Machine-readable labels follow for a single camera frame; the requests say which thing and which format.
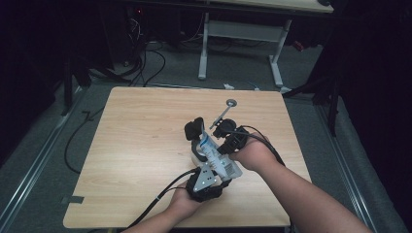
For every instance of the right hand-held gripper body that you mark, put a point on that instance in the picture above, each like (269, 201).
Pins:
(234, 137)

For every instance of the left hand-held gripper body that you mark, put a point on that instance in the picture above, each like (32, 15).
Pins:
(204, 181)

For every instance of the white and blue milk carton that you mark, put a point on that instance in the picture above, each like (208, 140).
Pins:
(215, 160)

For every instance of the clear jar with black lid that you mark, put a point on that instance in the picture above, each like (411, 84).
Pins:
(193, 129)

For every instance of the person's right hand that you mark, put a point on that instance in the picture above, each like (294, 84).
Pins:
(256, 155)

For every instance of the person's left hand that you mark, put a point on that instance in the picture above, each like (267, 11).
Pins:
(183, 202)

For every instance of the small white plug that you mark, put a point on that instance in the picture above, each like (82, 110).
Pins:
(228, 86)

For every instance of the black metal stand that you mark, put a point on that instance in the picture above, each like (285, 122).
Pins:
(333, 106)
(68, 87)

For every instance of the small red object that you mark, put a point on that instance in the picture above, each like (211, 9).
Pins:
(298, 45)

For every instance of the grey tape strip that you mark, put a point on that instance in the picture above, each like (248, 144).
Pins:
(73, 200)

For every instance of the white metal desk frame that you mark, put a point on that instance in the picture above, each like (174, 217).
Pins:
(241, 31)

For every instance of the metal floor rail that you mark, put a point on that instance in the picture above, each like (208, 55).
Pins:
(35, 165)
(350, 181)

